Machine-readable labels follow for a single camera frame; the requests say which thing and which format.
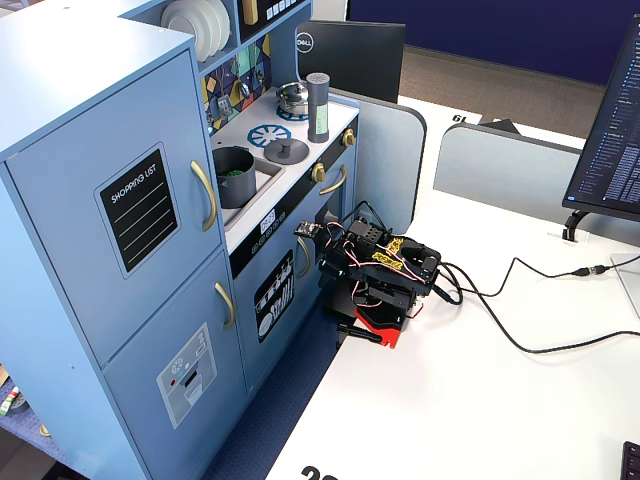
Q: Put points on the gold stove knob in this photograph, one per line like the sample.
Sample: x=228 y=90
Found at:
x=348 y=137
x=318 y=173

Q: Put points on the green peas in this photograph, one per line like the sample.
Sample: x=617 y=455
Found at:
x=232 y=173

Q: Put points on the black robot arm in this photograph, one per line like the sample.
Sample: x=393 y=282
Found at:
x=387 y=280

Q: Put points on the steel ladle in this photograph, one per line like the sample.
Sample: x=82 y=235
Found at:
x=243 y=89

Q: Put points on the black angular object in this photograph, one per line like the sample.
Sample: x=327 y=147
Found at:
x=506 y=127

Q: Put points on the silver laptop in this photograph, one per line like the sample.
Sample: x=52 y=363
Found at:
x=629 y=285

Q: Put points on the gray toy pot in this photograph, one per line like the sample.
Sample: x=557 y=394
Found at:
x=237 y=192

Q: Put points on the blue wooden toy kitchen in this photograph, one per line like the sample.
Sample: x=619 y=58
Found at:
x=75 y=100

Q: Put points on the steel slotted spatula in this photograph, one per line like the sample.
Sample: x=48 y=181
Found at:
x=223 y=106

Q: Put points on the monitor showing code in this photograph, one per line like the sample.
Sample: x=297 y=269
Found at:
x=615 y=140

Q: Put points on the gray pot lid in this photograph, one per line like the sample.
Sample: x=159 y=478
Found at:
x=286 y=151

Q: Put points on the gray salt shaker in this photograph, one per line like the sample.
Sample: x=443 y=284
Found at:
x=318 y=107

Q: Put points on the small wrist camera board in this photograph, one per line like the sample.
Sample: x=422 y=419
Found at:
x=307 y=229

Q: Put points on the white plate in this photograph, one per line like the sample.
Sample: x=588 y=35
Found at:
x=220 y=25
x=187 y=30
x=228 y=20

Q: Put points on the gray desk divider panel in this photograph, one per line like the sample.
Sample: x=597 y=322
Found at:
x=390 y=160
x=505 y=170

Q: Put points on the black keyboard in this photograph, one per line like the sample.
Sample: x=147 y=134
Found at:
x=632 y=460

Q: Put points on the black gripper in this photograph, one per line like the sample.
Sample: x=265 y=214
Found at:
x=376 y=320

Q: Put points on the steel spoon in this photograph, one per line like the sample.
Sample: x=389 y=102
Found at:
x=260 y=77

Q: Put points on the steel pot with lid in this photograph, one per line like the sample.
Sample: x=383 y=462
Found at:
x=293 y=97

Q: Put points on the red robot base clamp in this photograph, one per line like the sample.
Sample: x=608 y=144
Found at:
x=377 y=325

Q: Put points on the green white small package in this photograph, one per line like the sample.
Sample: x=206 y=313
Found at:
x=7 y=402

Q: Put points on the black Dell monitor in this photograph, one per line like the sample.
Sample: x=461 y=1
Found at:
x=355 y=60

